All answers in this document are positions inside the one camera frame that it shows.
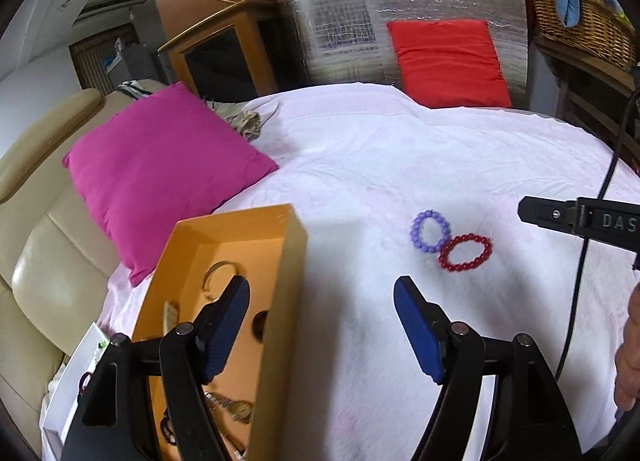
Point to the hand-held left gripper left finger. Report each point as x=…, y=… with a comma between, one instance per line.
x=225, y=326

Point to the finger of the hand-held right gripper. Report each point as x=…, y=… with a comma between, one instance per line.
x=547, y=213

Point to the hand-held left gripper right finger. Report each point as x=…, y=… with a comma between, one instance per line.
x=417, y=326

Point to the dark round pendant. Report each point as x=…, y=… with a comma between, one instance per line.
x=261, y=323

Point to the silver bangle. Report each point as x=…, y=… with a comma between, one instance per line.
x=207, y=277

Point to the orange cardboard box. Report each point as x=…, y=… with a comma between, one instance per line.
x=225, y=246

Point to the metal wristwatch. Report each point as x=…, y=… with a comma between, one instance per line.
x=237, y=407

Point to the person's right hand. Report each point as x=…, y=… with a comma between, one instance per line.
x=629, y=346

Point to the wooden side table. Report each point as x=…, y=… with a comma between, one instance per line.
x=585, y=81

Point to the white blanket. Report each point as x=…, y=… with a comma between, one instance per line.
x=360, y=166

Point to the pink pillow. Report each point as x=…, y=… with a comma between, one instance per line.
x=160, y=166

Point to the red pillow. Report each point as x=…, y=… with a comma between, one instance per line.
x=450, y=61

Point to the wicker basket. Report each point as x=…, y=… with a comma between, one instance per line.
x=580, y=21

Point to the patterned beige cloth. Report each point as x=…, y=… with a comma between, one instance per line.
x=245, y=123

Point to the beige leather sofa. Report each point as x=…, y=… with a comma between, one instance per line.
x=40, y=241

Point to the striped cloth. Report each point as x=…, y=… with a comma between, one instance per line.
x=132, y=89

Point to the wooden cabinet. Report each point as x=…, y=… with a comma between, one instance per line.
x=220, y=56

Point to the grey appliance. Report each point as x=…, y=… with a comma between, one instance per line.
x=135, y=58

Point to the silver insulation panel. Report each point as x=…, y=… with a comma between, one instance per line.
x=340, y=16

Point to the brown door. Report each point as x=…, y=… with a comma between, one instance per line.
x=95, y=61

